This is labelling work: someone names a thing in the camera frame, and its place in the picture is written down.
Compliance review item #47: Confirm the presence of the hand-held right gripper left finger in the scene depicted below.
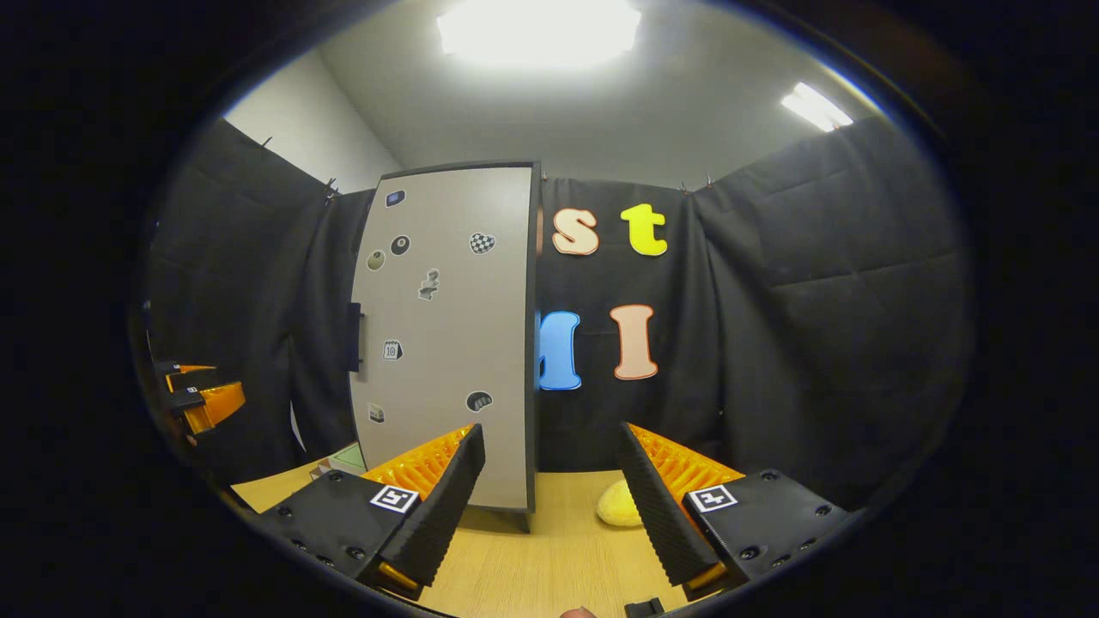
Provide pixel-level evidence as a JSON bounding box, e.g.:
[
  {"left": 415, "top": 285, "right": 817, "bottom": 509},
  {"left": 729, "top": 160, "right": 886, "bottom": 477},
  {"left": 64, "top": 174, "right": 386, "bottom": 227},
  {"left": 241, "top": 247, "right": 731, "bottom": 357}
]
[{"left": 236, "top": 423, "right": 487, "bottom": 602}]

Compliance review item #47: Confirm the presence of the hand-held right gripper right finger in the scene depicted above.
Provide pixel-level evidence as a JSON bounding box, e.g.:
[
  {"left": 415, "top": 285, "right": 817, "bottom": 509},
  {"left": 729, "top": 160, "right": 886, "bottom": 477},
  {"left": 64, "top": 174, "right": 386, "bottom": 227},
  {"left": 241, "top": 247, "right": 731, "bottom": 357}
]
[{"left": 616, "top": 422, "right": 851, "bottom": 602}]

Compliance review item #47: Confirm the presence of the pale green coaster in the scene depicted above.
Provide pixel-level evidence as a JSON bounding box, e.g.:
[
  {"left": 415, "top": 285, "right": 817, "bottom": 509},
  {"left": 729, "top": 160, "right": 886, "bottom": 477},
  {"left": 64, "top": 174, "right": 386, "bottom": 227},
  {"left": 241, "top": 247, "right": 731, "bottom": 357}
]
[{"left": 311, "top": 442, "right": 367, "bottom": 480}]

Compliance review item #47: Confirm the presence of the black cabinet door handle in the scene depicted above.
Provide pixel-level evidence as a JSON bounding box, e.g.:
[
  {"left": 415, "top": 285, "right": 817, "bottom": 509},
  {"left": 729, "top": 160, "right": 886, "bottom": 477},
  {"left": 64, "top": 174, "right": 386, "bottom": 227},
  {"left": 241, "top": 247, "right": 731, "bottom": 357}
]
[{"left": 346, "top": 302, "right": 366, "bottom": 374}]

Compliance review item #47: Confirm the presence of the grey cabinet door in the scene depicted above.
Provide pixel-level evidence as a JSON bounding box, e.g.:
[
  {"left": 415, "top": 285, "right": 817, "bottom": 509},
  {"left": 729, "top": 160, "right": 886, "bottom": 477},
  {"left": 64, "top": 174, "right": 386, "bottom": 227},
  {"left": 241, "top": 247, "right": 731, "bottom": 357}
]
[{"left": 349, "top": 167, "right": 533, "bottom": 512}]

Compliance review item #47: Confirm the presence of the dark grey cabinet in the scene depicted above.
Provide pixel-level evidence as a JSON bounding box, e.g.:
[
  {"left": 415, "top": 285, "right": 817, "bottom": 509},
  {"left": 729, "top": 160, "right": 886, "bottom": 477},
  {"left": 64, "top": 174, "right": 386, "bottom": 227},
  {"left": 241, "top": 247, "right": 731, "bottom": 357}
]
[{"left": 346, "top": 160, "right": 543, "bottom": 533}]

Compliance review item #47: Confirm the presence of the pale yellow lumpy object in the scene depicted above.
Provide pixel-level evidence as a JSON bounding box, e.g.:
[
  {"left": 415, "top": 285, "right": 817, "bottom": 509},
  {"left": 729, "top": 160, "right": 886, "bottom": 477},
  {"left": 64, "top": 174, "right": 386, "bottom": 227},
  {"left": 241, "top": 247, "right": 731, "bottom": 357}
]
[{"left": 597, "top": 479, "right": 643, "bottom": 528}]

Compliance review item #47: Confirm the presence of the black backdrop cloth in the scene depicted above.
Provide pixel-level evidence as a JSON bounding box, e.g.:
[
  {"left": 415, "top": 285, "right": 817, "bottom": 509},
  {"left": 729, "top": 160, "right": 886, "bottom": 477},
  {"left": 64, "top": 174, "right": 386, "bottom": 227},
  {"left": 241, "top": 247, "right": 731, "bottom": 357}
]
[{"left": 142, "top": 116, "right": 975, "bottom": 512}]

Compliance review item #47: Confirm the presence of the small ceiling light panel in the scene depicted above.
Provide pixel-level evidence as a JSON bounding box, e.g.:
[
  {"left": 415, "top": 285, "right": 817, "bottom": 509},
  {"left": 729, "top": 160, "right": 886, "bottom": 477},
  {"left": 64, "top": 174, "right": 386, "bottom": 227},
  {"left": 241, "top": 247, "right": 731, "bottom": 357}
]
[{"left": 780, "top": 82, "right": 855, "bottom": 132}]

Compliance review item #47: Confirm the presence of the large ceiling light panel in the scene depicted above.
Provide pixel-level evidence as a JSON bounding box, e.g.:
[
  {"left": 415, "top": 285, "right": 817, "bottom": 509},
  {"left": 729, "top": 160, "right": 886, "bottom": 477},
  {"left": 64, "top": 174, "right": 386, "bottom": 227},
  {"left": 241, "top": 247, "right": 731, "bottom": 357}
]
[{"left": 436, "top": 0, "right": 643, "bottom": 71}]

